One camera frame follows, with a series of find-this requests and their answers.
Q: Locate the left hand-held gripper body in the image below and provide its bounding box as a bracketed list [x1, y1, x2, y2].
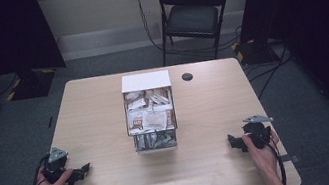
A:
[39, 144, 74, 185]

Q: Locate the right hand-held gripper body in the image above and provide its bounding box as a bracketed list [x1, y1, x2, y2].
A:
[240, 112, 279, 153]

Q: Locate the person's right hand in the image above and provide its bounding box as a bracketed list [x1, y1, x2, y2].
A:
[240, 127, 285, 179]

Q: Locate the grey tape strip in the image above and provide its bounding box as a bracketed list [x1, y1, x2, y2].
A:
[279, 152, 301, 165]

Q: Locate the clear large open drawer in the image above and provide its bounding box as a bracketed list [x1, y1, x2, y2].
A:
[120, 84, 180, 138]

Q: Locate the clear small open drawer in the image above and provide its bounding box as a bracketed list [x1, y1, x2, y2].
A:
[132, 127, 180, 156]

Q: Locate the black table grommet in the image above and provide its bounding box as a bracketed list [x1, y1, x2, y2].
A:
[181, 71, 195, 83]

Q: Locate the black stand base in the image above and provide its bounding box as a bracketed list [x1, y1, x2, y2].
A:
[230, 33, 285, 69]
[0, 63, 61, 105]

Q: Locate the pile of grey packets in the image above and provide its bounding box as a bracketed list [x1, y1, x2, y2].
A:
[134, 128, 177, 153]

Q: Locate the pile of white brown packets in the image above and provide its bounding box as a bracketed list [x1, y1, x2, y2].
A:
[122, 86, 177, 136]

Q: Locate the clear box of packets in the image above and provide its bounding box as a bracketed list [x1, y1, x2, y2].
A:
[117, 67, 183, 157]

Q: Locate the black folding chair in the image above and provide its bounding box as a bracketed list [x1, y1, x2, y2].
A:
[151, 0, 238, 69]

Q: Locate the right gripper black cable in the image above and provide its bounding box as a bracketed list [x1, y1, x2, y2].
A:
[252, 122, 289, 185]

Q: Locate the black floor cable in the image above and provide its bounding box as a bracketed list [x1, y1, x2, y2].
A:
[240, 40, 301, 102]

